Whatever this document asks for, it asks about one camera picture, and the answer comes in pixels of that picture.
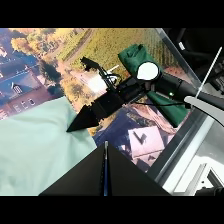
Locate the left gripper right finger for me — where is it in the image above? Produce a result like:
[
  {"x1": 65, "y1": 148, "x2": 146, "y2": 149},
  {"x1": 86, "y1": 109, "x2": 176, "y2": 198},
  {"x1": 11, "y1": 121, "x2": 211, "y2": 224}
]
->
[{"x1": 105, "y1": 142, "x2": 172, "y2": 197}]

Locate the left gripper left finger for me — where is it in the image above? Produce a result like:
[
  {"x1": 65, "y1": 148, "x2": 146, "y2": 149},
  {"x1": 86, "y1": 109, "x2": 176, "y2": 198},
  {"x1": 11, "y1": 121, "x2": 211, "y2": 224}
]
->
[{"x1": 39, "y1": 141, "x2": 107, "y2": 197}]

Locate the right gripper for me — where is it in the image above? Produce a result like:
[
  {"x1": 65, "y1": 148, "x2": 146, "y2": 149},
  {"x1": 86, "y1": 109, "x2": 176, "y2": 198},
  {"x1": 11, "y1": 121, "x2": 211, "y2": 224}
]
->
[{"x1": 66, "y1": 77, "x2": 150, "y2": 133}]

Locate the pale green shirt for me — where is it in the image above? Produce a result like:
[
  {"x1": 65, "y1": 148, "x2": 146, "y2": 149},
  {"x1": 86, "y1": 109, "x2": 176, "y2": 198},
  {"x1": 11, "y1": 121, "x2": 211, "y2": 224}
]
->
[{"x1": 0, "y1": 96, "x2": 98, "y2": 197}]

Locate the dark green garment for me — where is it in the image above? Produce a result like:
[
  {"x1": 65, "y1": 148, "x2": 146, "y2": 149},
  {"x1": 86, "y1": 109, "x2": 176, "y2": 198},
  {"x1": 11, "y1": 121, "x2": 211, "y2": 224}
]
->
[{"x1": 117, "y1": 43, "x2": 190, "y2": 128}]

